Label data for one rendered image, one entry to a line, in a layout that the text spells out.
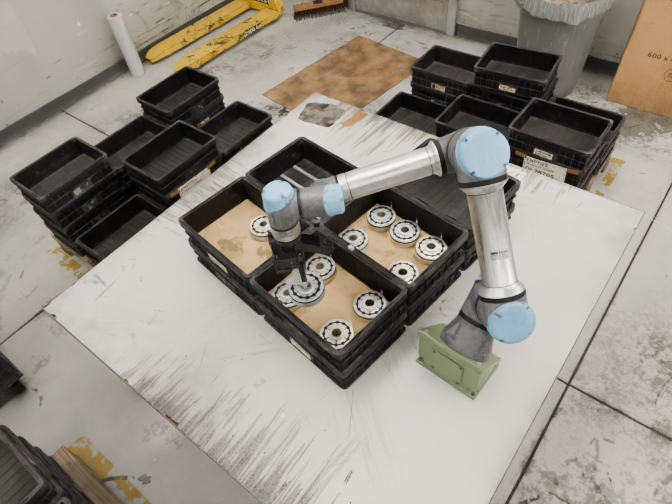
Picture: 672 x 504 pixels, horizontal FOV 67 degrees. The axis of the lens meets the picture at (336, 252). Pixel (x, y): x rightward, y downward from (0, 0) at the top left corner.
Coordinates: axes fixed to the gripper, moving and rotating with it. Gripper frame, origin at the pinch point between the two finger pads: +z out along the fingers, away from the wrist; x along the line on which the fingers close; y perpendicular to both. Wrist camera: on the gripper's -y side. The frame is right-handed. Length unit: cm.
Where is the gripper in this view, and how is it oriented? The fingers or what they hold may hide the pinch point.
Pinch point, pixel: (306, 278)
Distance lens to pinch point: 147.5
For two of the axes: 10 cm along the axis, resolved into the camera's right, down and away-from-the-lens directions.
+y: -9.9, 1.7, -0.2
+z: 1.0, 6.4, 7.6
